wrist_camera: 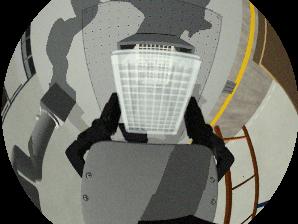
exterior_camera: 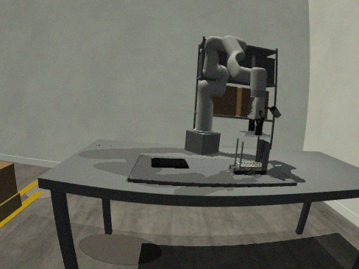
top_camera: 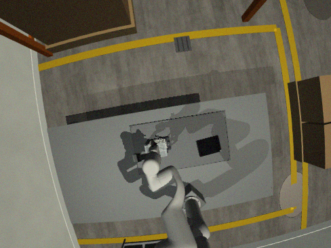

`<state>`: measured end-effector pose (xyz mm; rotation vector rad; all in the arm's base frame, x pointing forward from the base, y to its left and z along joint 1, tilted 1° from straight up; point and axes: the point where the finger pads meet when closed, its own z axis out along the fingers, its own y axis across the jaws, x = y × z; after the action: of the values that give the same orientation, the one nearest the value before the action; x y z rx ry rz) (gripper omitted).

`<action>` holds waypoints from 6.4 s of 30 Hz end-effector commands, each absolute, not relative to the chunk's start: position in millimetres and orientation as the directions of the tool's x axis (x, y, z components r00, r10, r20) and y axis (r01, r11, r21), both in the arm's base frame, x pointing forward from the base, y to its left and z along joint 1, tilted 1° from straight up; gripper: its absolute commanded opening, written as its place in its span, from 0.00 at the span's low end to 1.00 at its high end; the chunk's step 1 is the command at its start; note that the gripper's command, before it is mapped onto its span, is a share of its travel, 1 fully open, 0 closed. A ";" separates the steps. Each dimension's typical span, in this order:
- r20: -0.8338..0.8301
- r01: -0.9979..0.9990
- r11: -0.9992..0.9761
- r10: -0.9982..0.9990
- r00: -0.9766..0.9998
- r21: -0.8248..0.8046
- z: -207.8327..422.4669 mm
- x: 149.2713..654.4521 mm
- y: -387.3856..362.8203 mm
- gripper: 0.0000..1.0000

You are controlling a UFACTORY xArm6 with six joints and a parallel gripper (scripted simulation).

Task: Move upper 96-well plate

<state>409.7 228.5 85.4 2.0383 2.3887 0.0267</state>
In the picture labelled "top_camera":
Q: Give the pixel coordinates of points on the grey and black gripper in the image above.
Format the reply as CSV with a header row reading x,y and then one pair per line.
x,y
154,147

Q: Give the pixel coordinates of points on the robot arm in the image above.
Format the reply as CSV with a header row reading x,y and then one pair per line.
x,y
182,233

